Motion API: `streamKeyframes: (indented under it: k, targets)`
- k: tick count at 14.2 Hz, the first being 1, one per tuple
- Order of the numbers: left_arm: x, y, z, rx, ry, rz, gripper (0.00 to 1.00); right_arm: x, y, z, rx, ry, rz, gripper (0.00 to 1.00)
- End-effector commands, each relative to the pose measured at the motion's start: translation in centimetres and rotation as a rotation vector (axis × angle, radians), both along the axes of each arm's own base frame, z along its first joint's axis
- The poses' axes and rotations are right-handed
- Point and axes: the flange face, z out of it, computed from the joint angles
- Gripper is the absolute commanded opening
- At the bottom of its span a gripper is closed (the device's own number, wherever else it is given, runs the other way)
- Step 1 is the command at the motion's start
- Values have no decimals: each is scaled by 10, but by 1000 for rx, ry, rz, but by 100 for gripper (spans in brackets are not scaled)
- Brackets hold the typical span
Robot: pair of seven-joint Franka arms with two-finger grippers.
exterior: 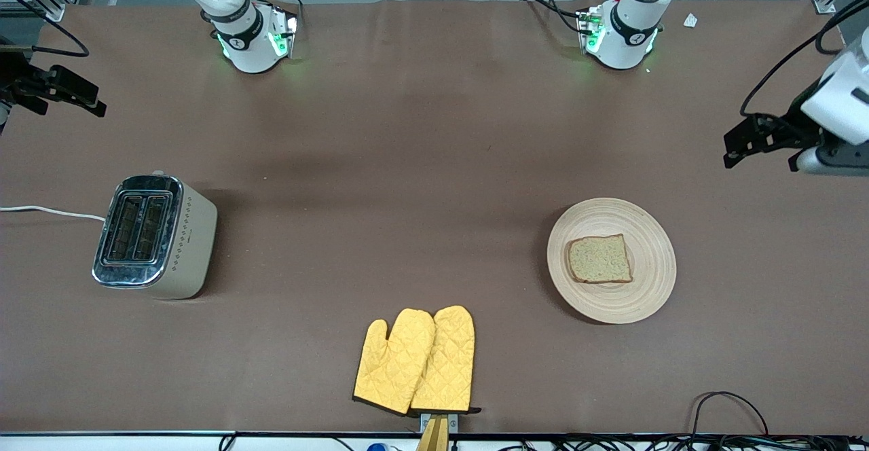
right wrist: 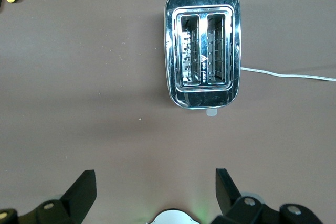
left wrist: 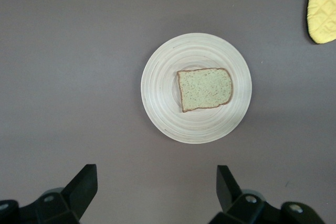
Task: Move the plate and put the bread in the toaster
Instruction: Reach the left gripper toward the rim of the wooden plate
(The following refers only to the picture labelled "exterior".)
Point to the slice of brown bread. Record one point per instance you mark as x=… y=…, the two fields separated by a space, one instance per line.
x=601 y=259

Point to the small white paper scrap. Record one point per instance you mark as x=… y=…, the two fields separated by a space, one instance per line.
x=690 y=20

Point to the wooden stick with metal bracket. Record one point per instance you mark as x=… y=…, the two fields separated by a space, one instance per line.
x=434 y=434

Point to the yellow quilted oven mitt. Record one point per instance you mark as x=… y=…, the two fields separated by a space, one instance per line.
x=394 y=363
x=448 y=363

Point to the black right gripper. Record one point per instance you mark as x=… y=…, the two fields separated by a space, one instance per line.
x=15 y=73

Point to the beige chrome two-slot toaster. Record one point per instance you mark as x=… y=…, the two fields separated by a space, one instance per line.
x=146 y=233

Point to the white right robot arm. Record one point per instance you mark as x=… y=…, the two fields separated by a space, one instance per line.
x=248 y=43

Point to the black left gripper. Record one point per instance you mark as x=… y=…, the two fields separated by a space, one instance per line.
x=791 y=125

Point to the brown table cover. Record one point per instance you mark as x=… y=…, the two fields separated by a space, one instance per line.
x=434 y=132

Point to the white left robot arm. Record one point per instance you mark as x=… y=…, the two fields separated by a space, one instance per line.
x=621 y=37

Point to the metal base connector plate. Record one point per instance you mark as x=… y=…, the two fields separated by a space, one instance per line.
x=592 y=30
x=284 y=30

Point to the round wooden plate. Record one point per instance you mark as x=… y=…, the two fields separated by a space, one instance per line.
x=652 y=288

